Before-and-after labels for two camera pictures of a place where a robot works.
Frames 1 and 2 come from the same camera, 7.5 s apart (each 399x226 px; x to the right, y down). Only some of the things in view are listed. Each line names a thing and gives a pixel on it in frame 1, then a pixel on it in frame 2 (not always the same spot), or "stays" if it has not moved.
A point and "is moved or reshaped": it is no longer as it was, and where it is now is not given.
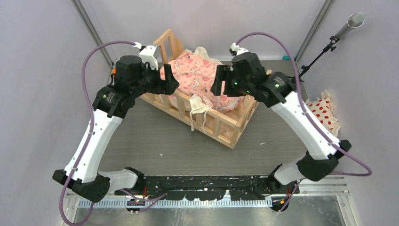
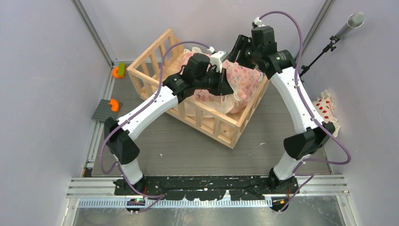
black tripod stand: x=354 y=20 stays
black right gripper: x=224 y=72 → x=242 y=42
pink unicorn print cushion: x=193 y=72 is moved or reshaped
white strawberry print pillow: x=322 y=108 stays
